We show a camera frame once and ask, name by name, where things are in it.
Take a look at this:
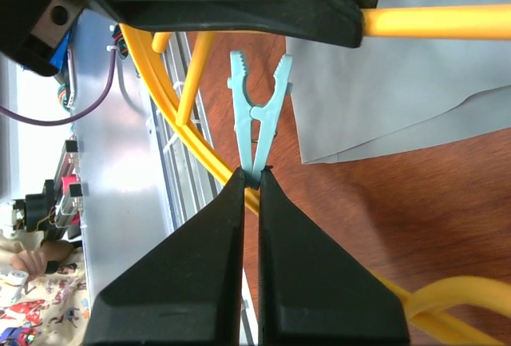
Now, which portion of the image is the aluminium rail frame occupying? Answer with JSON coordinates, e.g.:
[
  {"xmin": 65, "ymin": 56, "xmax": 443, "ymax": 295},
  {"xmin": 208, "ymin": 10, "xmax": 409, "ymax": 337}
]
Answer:
[{"xmin": 67, "ymin": 10, "xmax": 256, "ymax": 346}]

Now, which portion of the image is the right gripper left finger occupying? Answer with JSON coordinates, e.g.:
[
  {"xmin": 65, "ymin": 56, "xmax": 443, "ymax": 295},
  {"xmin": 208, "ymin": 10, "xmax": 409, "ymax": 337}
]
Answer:
[{"xmin": 84, "ymin": 169, "xmax": 245, "ymax": 344}]

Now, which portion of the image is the light blue clothespin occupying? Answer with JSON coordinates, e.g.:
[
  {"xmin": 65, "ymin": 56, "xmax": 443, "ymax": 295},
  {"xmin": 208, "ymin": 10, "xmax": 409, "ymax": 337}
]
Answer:
[{"xmin": 228, "ymin": 50, "xmax": 293, "ymax": 189}]

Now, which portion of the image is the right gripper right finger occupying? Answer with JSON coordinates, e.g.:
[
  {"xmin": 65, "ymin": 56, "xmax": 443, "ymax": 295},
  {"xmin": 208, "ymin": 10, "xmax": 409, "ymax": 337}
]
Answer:
[{"xmin": 259, "ymin": 169, "xmax": 410, "ymax": 344}]

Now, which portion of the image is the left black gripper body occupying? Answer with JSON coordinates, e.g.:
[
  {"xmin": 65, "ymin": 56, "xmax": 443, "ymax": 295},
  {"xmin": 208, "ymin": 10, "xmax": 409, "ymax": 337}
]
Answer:
[{"xmin": 1, "ymin": 0, "xmax": 116, "ymax": 77}]

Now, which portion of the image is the yellow hanger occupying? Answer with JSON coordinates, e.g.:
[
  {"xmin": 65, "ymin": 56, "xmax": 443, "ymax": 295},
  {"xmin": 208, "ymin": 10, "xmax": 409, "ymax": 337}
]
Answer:
[{"xmin": 119, "ymin": 4, "xmax": 511, "ymax": 346}]

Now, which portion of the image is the grey underwear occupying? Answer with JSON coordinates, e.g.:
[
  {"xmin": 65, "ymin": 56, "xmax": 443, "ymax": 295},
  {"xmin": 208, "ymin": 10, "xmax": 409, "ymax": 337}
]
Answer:
[{"xmin": 285, "ymin": 0, "xmax": 511, "ymax": 165}]

